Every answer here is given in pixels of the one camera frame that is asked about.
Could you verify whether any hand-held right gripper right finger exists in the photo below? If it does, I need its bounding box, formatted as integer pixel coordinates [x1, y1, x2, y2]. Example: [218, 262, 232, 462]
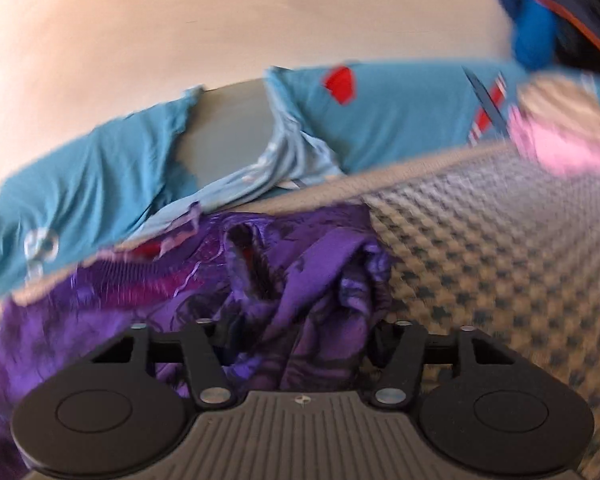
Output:
[369, 320, 513, 408]

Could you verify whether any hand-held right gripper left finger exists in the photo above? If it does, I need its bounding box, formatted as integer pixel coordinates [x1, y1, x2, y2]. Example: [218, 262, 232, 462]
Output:
[87, 317, 233, 408]

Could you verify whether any purple patterned garment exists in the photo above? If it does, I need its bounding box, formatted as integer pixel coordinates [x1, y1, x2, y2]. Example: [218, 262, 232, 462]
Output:
[0, 202, 396, 480]

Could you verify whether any houndstooth bed cover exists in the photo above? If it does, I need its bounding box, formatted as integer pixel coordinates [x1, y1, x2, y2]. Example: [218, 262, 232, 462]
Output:
[0, 147, 600, 480]

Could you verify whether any pink folded garment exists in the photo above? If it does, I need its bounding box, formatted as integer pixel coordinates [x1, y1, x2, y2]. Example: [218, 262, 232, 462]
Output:
[507, 107, 600, 178]

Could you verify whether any striped beige knit garment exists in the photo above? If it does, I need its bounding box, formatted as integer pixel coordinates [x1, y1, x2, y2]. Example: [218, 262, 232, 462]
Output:
[517, 72, 600, 146]

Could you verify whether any royal blue garment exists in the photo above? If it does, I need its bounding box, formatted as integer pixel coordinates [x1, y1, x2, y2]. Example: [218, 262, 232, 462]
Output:
[490, 0, 561, 71]

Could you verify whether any navy jacket with orange trim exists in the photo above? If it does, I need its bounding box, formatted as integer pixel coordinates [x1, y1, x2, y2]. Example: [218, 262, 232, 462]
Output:
[522, 0, 600, 71]

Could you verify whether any grey padded bed rail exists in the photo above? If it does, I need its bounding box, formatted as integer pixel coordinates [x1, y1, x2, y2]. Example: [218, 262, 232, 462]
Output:
[172, 77, 276, 191]

